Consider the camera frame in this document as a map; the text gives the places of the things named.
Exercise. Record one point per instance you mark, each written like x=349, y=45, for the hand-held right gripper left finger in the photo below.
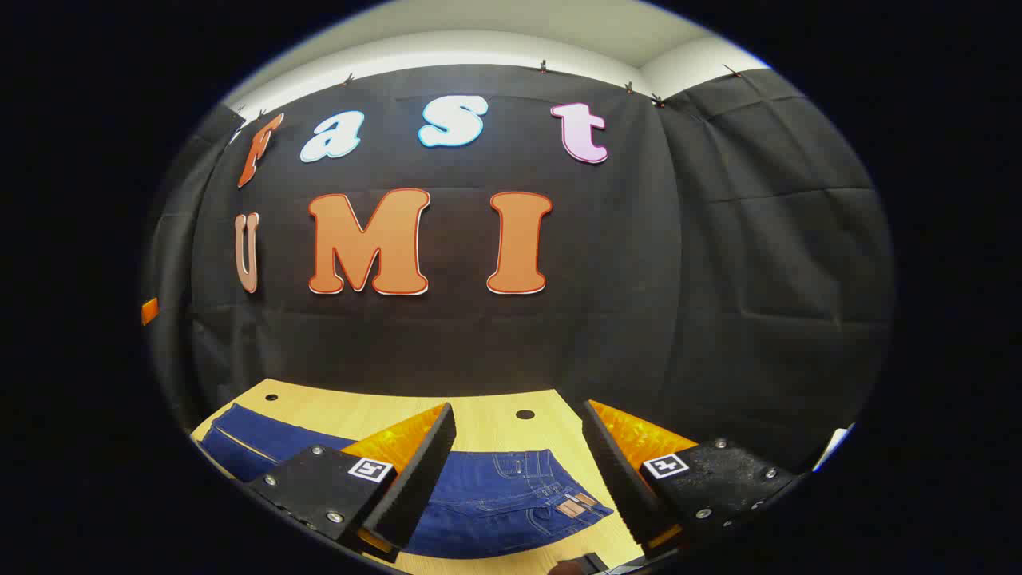
x=415, y=471

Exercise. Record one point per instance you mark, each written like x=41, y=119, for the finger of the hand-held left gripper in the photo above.
x=150, y=311

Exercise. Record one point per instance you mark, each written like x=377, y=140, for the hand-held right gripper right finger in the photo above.
x=619, y=471

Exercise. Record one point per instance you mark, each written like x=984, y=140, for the blue jeans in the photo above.
x=495, y=503

